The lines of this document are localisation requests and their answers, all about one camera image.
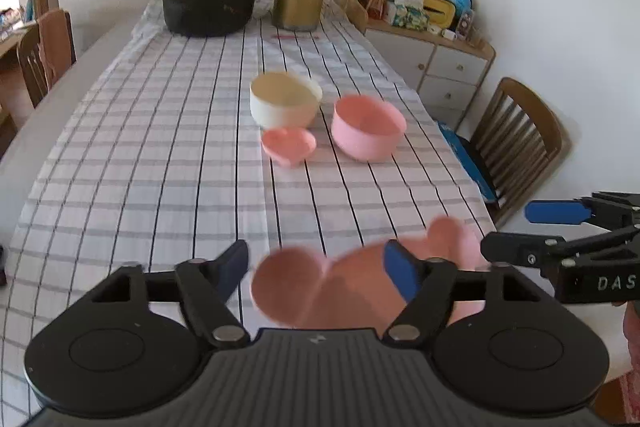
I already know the pink bear-shaped plate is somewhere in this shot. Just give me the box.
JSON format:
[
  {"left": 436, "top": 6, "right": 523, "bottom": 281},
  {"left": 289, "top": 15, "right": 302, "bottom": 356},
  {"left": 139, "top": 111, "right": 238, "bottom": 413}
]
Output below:
[{"left": 250, "top": 216, "right": 488, "bottom": 330}]

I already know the pink heart-shaped dish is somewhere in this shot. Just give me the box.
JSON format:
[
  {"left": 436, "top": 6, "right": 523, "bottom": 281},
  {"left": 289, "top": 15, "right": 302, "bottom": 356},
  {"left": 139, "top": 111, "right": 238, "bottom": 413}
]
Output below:
[{"left": 261, "top": 127, "right": 317, "bottom": 168}]

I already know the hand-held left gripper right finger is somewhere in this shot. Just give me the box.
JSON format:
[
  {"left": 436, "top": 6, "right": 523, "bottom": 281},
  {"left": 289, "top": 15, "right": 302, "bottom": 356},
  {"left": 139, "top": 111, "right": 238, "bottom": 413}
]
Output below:
[{"left": 382, "top": 240, "right": 556, "bottom": 343}]

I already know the black white checkered tablecloth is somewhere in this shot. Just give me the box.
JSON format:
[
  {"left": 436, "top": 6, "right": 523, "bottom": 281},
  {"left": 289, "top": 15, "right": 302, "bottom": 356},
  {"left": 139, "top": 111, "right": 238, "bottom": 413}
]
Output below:
[{"left": 0, "top": 0, "right": 498, "bottom": 425}]

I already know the yellow tissue box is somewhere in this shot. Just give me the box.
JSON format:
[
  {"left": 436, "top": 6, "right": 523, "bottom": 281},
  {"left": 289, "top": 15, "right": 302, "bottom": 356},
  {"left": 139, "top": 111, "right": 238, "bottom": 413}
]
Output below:
[{"left": 420, "top": 0, "right": 458, "bottom": 28}]

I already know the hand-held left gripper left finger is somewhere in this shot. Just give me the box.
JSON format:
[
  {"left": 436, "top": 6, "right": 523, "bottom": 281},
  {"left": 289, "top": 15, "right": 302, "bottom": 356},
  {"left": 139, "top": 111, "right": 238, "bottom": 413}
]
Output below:
[{"left": 90, "top": 239, "right": 251, "bottom": 349}]

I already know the wooden chair with pink back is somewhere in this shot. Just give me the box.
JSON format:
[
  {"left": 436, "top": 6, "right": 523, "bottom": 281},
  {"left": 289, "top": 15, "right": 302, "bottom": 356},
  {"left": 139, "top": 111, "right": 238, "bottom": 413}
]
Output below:
[{"left": 37, "top": 9, "right": 77, "bottom": 78}]

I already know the black cooking pot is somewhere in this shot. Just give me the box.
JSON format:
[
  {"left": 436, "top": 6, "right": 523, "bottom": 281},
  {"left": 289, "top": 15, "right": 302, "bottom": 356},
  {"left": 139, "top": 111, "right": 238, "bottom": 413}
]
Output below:
[{"left": 160, "top": 0, "right": 261, "bottom": 38}]

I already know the brown wooden chair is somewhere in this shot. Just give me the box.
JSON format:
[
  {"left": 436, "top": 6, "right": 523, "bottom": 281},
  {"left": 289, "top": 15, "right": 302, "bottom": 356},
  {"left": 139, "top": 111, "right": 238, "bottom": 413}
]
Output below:
[{"left": 17, "top": 24, "right": 51, "bottom": 108}]

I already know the green patterned tissue pack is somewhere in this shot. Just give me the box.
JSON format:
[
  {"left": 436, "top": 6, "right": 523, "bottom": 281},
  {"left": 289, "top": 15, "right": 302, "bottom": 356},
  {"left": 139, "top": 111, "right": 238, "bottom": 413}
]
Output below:
[{"left": 392, "top": 2, "right": 431, "bottom": 30}]

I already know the white drawer cabinet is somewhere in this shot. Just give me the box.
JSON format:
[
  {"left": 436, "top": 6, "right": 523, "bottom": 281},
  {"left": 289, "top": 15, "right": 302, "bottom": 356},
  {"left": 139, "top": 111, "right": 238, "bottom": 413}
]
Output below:
[{"left": 350, "top": 0, "right": 497, "bottom": 138}]

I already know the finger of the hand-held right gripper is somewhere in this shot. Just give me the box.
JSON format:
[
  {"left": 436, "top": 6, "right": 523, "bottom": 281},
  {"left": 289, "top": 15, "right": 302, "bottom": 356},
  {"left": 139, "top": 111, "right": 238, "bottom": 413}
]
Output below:
[
  {"left": 480, "top": 226, "right": 640, "bottom": 269},
  {"left": 525, "top": 191, "right": 640, "bottom": 229}
]

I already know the pink round bowl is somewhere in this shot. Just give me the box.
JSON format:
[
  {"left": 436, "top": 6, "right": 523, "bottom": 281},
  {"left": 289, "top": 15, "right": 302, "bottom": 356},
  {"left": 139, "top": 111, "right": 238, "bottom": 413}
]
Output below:
[{"left": 331, "top": 95, "right": 407, "bottom": 164}]

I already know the dark wooden slatted chair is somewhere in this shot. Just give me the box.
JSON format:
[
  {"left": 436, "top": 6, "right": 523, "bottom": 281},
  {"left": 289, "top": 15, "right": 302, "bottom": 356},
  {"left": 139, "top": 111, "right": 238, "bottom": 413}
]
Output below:
[{"left": 470, "top": 77, "right": 571, "bottom": 228}]

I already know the cream bowl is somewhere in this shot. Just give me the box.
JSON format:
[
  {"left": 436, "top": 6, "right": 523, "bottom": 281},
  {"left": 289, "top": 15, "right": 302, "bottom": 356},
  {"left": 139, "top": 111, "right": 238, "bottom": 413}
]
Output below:
[{"left": 250, "top": 72, "right": 323, "bottom": 130}]

